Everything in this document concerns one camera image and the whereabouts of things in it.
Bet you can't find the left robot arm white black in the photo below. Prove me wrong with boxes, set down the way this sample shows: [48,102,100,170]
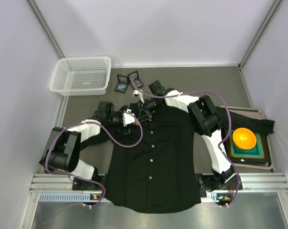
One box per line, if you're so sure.
[39,101,135,181]

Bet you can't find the metal tray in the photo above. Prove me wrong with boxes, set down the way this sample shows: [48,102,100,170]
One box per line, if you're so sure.
[225,106,273,170]

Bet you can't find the grey slotted cable duct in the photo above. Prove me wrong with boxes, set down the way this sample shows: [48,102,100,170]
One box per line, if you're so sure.
[39,193,231,203]

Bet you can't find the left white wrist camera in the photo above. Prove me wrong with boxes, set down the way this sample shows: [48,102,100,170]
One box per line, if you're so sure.
[123,109,136,126]

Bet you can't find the white perforated plastic basket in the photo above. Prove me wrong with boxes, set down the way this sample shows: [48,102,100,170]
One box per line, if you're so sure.
[49,56,112,96]

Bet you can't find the aluminium rail frame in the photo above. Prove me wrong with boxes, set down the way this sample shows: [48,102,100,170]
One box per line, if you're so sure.
[19,173,288,229]

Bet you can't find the orange bowl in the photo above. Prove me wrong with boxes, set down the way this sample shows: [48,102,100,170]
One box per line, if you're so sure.
[232,127,257,150]

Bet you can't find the black box gold brooch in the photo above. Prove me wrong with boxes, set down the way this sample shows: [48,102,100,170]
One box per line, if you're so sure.
[127,70,144,89]

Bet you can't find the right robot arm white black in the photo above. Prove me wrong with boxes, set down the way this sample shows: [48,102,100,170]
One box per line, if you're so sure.
[131,80,241,191]

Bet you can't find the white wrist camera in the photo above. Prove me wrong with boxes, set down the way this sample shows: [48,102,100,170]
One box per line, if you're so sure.
[123,109,136,126]
[133,90,144,103]

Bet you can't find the black button shirt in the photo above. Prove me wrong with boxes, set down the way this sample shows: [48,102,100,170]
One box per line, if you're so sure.
[39,102,276,214]

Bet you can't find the green black mat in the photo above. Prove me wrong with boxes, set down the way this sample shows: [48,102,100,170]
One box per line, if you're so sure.
[225,130,271,164]

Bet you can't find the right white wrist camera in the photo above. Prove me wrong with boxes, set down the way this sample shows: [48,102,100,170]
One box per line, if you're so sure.
[133,90,144,103]

